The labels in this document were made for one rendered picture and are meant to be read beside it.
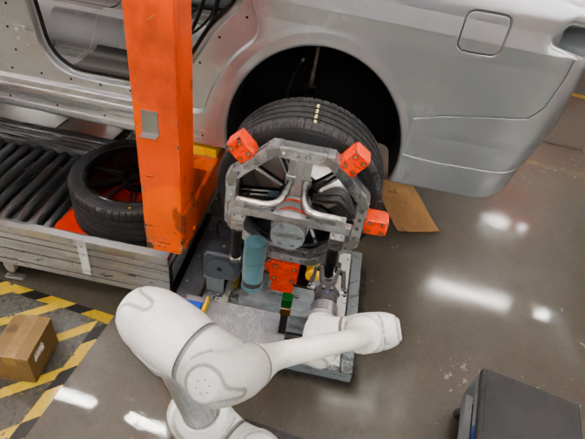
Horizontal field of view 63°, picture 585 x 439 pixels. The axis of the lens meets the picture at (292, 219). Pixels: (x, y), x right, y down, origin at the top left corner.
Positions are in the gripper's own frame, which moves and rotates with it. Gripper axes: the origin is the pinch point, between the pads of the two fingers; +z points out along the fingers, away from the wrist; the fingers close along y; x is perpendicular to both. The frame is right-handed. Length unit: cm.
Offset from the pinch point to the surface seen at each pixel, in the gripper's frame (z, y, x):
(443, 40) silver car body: 70, 26, 58
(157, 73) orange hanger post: 18, -67, 49
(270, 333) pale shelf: -7.0, -16.8, -38.3
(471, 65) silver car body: 70, 39, 51
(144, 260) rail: 25, -82, -48
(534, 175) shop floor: 231, 160, -85
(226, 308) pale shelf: 0, -36, -38
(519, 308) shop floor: 78, 117, -84
